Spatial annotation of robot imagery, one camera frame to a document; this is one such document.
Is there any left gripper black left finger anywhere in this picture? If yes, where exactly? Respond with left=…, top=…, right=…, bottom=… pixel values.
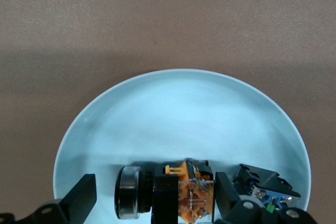
left=0, top=173, right=97, bottom=224

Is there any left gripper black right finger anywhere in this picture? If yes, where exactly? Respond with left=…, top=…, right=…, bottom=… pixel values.
left=214, top=172, right=320, bottom=224

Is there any orange push-button switch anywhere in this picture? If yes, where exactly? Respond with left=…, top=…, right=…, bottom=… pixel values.
left=114, top=157, right=217, bottom=224

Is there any light blue round plate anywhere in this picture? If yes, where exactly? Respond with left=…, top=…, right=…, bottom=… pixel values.
left=52, top=68, right=311, bottom=224

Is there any green push-button switch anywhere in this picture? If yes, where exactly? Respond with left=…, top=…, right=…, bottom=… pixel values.
left=232, top=163, right=302, bottom=214

